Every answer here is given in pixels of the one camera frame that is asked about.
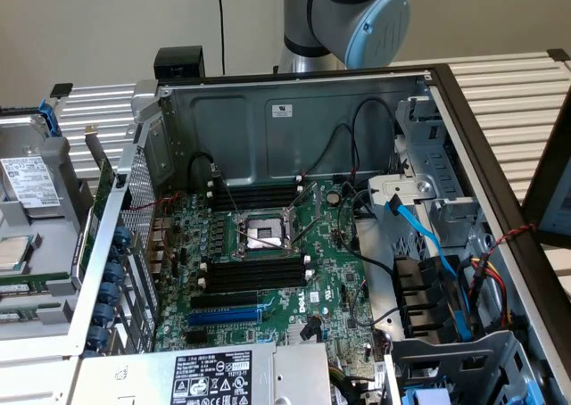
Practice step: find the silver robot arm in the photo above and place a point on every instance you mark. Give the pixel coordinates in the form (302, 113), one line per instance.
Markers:
(308, 17)

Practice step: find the silver hard disk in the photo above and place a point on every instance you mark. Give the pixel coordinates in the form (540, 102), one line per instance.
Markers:
(27, 177)

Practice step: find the short black expansion slot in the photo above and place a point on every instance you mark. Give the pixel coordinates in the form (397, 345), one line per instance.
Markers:
(197, 338)

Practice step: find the blue plastic disk bracket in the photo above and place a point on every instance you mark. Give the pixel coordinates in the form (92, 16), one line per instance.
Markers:
(49, 119)

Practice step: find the black table clamp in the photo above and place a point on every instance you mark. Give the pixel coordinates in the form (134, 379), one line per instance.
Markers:
(558, 55)
(61, 90)

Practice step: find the grey disk bay cage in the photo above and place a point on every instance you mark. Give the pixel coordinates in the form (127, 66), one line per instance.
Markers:
(468, 356)

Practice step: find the long black expansion slot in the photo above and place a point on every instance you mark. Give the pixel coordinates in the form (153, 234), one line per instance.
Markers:
(223, 301)

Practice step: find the black board connector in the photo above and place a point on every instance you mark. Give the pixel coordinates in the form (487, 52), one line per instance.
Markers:
(311, 328)

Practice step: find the CPU socket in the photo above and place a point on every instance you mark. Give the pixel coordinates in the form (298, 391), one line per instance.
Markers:
(261, 226)

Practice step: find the silver disk bay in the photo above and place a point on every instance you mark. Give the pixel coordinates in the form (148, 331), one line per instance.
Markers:
(439, 164)

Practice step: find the coin cell battery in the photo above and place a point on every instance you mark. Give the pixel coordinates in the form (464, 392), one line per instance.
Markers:
(333, 196)

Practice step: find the green motherboard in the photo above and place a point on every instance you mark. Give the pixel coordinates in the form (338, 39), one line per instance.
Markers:
(330, 253)

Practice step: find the small silver heat sink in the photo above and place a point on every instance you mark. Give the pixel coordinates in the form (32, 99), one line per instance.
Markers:
(296, 333)

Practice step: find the silver power supply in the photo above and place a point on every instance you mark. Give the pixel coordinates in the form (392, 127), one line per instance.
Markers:
(294, 374)

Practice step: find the blue plastic disk caddy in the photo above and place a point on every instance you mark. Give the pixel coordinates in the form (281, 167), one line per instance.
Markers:
(426, 397)

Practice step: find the thin metal locking lever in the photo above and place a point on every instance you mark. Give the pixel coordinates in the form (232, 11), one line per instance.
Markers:
(267, 241)
(225, 191)

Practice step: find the green graphics card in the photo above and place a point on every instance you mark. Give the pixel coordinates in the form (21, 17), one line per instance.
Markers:
(103, 179)

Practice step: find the silver rear port block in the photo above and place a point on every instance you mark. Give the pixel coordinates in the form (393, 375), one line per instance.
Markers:
(157, 249)
(156, 266)
(161, 226)

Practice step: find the grey parts rack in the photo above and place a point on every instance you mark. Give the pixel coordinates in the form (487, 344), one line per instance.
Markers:
(58, 173)

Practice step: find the dark blue card clip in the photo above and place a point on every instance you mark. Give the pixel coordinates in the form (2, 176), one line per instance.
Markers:
(110, 293)
(96, 338)
(105, 314)
(122, 237)
(113, 272)

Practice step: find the black box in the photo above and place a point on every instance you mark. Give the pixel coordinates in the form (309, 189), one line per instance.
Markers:
(178, 61)

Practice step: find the open PC case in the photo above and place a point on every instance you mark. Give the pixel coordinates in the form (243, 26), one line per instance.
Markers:
(250, 146)

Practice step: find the silver bay bracket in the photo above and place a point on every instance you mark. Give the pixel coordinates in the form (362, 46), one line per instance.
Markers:
(401, 186)

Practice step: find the silver socket cover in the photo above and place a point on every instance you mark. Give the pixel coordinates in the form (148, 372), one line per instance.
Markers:
(316, 200)

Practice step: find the blue expansion slot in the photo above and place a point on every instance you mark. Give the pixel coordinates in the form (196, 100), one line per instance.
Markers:
(223, 318)

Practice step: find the silver CPU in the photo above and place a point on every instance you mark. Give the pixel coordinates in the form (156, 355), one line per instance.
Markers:
(13, 253)

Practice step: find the black plastic shroud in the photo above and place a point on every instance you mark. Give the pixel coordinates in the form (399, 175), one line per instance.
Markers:
(419, 289)

